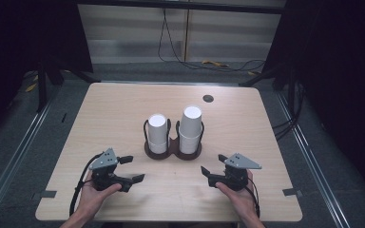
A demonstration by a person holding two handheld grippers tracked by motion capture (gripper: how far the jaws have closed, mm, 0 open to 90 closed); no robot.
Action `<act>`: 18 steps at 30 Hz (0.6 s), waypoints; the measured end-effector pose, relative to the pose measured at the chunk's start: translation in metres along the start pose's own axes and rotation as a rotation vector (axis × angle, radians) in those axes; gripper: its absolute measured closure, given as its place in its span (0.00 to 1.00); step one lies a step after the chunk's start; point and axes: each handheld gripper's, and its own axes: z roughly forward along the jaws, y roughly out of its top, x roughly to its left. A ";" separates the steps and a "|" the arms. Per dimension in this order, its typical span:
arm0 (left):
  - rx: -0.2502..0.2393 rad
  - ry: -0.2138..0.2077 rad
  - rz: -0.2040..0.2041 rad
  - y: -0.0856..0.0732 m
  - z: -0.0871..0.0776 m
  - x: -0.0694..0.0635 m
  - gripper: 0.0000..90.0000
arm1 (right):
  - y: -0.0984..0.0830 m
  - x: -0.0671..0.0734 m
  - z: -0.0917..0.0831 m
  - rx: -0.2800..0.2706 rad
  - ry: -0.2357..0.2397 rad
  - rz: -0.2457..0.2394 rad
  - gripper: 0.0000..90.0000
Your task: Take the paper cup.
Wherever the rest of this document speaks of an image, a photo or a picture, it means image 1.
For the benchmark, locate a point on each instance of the black overhead bar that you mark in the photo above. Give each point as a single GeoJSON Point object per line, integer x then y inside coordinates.
{"type": "Point", "coordinates": [183, 5]}

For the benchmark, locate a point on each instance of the white paper cup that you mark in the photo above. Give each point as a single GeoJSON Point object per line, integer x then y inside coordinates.
{"type": "Point", "coordinates": [191, 122]}
{"type": "Point", "coordinates": [157, 129]}
{"type": "Point", "coordinates": [158, 148]}
{"type": "Point", "coordinates": [188, 145]}

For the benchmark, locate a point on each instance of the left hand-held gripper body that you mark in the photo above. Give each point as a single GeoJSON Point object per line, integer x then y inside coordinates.
{"type": "Point", "coordinates": [106, 161]}

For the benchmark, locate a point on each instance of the person's left hand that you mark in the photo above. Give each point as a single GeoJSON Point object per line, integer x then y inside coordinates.
{"type": "Point", "coordinates": [92, 199]}

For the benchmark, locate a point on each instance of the grey tape strip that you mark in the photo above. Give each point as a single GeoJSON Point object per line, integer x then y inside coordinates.
{"type": "Point", "coordinates": [291, 192]}
{"type": "Point", "coordinates": [48, 194]}

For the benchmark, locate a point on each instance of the person's right hand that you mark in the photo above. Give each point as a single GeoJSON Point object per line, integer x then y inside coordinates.
{"type": "Point", "coordinates": [242, 201]}

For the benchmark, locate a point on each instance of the black metal stand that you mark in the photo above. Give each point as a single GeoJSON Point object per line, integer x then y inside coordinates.
{"type": "Point", "coordinates": [42, 88]}

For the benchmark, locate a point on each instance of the black curtain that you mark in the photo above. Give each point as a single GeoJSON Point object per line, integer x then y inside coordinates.
{"type": "Point", "coordinates": [336, 63]}
{"type": "Point", "coordinates": [28, 34]}

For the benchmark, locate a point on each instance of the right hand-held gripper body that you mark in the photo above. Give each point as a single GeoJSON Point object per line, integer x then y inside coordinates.
{"type": "Point", "coordinates": [239, 163]}

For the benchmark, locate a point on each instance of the round dark table grommet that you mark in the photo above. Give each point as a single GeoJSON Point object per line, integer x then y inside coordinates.
{"type": "Point", "coordinates": [208, 98]}

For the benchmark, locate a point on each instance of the metal floor rail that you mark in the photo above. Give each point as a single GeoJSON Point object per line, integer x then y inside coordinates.
{"type": "Point", "coordinates": [15, 152]}
{"type": "Point", "coordinates": [310, 155]}

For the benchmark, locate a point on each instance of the dark brown double cup holder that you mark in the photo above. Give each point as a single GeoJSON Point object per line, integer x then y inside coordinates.
{"type": "Point", "coordinates": [172, 150]}

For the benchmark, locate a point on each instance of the yellow floor tape scrap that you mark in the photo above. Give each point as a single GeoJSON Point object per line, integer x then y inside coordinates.
{"type": "Point", "coordinates": [215, 63]}
{"type": "Point", "coordinates": [31, 87]}

